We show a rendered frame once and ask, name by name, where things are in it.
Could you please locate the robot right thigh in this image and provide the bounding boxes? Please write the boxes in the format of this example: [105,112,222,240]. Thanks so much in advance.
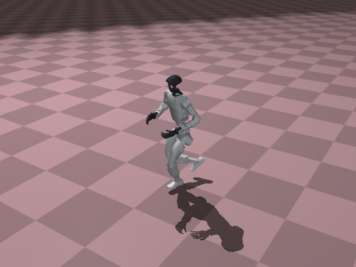
[165,128,179,159]

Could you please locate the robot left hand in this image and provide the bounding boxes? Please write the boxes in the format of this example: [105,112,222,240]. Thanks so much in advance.
[161,127,181,139]

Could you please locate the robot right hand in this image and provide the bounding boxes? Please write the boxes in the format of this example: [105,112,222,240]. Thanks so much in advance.
[146,112,158,124]

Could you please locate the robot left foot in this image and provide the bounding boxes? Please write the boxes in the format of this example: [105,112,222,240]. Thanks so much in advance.
[167,179,184,189]

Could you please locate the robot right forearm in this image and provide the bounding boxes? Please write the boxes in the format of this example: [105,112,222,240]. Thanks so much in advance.
[156,103,165,118]

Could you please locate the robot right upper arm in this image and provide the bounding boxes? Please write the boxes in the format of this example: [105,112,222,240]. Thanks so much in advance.
[161,90,170,110]

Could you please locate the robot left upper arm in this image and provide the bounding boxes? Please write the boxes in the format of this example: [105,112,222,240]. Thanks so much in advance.
[179,98,200,121]

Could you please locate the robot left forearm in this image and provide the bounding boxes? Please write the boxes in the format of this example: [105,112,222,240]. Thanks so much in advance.
[178,117,200,134]

